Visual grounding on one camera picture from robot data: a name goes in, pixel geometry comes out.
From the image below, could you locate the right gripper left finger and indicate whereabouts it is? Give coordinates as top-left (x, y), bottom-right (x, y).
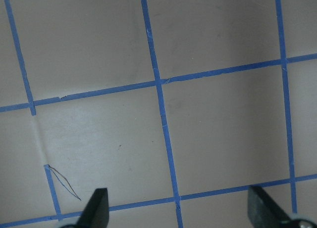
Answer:
top-left (75, 188), bottom-right (109, 228)

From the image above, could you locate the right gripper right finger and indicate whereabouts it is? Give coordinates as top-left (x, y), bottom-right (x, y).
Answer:
top-left (247, 186), bottom-right (292, 228)

